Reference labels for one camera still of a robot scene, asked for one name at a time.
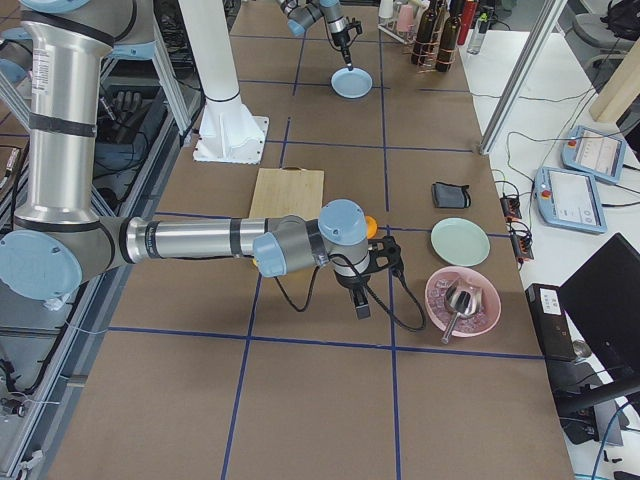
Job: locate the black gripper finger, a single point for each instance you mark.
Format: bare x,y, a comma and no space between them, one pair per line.
348,60
361,304

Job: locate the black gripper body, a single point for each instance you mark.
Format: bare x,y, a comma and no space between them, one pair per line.
343,42
350,283

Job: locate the orange mandarin fruit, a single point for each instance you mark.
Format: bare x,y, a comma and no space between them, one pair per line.
371,227

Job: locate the light blue plate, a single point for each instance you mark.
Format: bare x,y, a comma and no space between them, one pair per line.
351,84

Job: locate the light green plate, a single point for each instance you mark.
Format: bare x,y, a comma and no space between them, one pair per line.
460,242

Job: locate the pink bowl with ice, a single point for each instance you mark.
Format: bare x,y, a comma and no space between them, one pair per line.
483,321

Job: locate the dark wine bottle upper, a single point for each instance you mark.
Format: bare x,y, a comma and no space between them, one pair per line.
424,33

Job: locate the folded grey cloth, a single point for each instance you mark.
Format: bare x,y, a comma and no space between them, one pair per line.
450,196

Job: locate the metal ice scoop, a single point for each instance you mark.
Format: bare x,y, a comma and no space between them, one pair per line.
463,300

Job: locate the wooden cutting board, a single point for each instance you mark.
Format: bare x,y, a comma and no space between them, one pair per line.
288,191

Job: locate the teach pendant near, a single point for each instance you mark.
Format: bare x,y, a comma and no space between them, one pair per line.
569,199

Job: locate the teach pendant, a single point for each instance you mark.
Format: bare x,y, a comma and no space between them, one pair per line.
594,152
569,199

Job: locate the black laptop computer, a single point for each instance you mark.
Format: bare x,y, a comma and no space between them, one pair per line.
602,300

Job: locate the teach pendant far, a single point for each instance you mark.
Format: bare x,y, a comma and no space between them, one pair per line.
594,152

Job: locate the copper wire bottle rack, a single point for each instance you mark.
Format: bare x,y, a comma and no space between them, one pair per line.
427,58

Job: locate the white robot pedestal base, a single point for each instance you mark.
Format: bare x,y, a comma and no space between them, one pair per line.
228,131

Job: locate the aluminium frame post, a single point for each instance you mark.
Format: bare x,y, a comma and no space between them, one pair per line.
537,38

